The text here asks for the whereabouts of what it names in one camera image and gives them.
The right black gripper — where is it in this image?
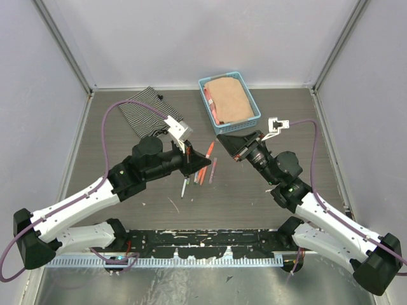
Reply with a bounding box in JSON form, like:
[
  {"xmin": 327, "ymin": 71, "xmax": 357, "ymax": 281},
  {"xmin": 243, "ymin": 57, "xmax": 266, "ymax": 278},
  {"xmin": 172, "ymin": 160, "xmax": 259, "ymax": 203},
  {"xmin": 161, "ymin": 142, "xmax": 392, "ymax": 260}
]
[{"xmin": 217, "ymin": 129, "xmax": 279, "ymax": 184}]

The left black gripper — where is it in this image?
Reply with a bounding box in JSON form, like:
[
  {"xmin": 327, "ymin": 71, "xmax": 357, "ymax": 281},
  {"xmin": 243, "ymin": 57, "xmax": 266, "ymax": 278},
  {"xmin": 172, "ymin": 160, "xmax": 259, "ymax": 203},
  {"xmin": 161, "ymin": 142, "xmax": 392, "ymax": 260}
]
[{"xmin": 145, "ymin": 139, "xmax": 211, "ymax": 180}]

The salmon orange pen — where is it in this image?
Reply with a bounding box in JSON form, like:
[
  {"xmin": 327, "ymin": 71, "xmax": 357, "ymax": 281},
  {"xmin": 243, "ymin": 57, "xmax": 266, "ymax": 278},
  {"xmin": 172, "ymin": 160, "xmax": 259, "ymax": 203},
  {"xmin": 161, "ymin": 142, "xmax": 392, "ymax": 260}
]
[{"xmin": 200, "ymin": 168, "xmax": 207, "ymax": 185}]

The orange highlighter pen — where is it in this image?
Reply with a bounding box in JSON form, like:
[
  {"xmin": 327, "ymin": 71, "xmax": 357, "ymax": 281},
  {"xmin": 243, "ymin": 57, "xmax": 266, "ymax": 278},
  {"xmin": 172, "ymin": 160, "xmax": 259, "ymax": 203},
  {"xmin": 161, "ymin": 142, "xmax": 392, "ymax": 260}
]
[{"xmin": 198, "ymin": 141, "xmax": 215, "ymax": 184}]

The white pen blue end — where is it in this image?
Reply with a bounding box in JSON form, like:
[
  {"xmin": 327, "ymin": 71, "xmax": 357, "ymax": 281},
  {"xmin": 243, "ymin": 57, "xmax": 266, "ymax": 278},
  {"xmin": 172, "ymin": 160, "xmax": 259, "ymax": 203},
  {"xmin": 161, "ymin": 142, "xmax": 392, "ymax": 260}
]
[{"xmin": 181, "ymin": 178, "xmax": 188, "ymax": 198}]

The purple highlighter pen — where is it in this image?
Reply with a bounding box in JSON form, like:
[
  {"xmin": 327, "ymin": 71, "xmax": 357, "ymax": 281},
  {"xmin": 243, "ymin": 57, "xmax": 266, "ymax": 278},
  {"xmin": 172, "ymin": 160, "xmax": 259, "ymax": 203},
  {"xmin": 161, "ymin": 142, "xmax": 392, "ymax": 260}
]
[{"xmin": 209, "ymin": 162, "xmax": 216, "ymax": 184}]

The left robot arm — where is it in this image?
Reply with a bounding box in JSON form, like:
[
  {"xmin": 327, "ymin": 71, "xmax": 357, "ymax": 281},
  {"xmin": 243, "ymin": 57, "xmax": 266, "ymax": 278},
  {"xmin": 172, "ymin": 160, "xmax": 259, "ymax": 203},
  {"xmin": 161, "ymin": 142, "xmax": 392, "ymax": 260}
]
[{"xmin": 13, "ymin": 136, "xmax": 210, "ymax": 270}]

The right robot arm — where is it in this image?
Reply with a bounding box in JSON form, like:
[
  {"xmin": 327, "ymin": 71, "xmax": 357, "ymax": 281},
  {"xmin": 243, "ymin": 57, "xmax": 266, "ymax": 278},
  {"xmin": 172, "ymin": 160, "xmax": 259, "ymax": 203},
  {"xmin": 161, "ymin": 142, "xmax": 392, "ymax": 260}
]
[{"xmin": 217, "ymin": 130, "xmax": 403, "ymax": 296}]

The light blue plastic basket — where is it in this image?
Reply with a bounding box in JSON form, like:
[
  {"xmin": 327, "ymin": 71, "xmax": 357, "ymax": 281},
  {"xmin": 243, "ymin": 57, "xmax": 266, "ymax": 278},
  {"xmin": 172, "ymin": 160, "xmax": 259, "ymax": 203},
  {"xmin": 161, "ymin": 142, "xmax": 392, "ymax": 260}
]
[{"xmin": 198, "ymin": 71, "xmax": 261, "ymax": 135}]

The peach folded towel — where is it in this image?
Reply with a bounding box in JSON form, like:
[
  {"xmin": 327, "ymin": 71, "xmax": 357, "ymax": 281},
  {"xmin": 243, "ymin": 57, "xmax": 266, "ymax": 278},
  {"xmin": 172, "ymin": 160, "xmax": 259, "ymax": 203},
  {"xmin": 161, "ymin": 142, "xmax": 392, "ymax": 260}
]
[{"xmin": 203, "ymin": 77, "xmax": 254, "ymax": 125}]

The black white striped cloth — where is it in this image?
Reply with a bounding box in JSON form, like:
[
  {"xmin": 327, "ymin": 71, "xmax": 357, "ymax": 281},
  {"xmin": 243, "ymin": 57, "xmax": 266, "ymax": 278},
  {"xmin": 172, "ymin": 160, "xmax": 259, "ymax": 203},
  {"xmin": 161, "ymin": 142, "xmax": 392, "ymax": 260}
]
[{"xmin": 118, "ymin": 86, "xmax": 183, "ymax": 139}]

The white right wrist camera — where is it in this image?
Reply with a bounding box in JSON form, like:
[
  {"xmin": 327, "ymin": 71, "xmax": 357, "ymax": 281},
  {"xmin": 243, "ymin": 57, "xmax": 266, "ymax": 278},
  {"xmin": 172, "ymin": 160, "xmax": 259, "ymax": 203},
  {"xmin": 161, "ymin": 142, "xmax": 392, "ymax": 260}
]
[{"xmin": 262, "ymin": 117, "xmax": 289, "ymax": 142}]

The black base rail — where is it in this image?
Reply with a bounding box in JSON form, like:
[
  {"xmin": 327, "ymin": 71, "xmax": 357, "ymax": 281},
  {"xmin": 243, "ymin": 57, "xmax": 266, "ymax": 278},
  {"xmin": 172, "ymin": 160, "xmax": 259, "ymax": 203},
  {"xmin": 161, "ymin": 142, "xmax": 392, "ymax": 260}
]
[{"xmin": 106, "ymin": 229, "xmax": 298, "ymax": 259}]

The grey slotted cable duct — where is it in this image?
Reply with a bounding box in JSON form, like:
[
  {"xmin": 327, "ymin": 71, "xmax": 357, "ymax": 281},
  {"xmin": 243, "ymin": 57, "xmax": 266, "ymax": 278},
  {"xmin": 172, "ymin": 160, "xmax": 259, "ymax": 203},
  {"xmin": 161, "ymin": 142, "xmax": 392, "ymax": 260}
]
[{"xmin": 46, "ymin": 254, "xmax": 284, "ymax": 269}]

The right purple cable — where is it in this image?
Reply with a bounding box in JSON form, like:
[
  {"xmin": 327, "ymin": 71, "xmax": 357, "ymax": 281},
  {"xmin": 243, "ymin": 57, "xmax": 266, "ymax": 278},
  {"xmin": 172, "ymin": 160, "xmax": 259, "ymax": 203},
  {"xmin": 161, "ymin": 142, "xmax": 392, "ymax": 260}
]
[{"xmin": 286, "ymin": 119, "xmax": 407, "ymax": 276}]

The purple cable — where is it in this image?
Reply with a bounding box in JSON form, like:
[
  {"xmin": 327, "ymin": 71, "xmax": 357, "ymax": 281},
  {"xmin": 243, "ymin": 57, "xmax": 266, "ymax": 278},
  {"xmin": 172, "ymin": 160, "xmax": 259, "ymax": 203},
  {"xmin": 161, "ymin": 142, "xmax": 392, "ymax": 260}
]
[
  {"xmin": 286, "ymin": 119, "xmax": 407, "ymax": 276},
  {"xmin": 0, "ymin": 100, "xmax": 171, "ymax": 283}
]

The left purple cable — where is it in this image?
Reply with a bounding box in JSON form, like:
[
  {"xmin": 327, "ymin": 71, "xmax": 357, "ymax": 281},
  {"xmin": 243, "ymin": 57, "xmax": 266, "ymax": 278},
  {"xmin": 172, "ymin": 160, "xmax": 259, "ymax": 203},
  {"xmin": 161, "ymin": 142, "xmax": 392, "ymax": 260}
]
[{"xmin": 0, "ymin": 100, "xmax": 171, "ymax": 283}]

